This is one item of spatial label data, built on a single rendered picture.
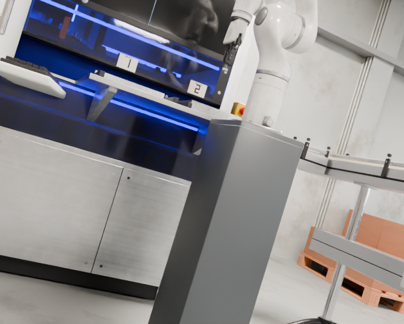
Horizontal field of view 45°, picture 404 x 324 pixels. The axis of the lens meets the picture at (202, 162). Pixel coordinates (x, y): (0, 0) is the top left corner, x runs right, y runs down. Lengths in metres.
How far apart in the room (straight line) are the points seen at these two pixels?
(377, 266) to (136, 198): 1.12
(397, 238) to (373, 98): 1.65
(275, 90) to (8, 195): 1.16
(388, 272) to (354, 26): 3.87
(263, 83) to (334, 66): 3.94
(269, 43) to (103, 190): 0.98
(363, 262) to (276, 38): 1.20
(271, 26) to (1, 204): 1.28
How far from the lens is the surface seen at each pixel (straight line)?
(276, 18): 1.68
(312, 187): 5.50
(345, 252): 2.53
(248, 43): 2.39
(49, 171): 2.15
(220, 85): 2.31
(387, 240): 4.96
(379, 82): 5.76
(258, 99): 1.66
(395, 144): 6.17
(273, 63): 1.68
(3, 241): 2.20
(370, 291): 4.38
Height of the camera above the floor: 0.68
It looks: 1 degrees up
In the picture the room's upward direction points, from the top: 17 degrees clockwise
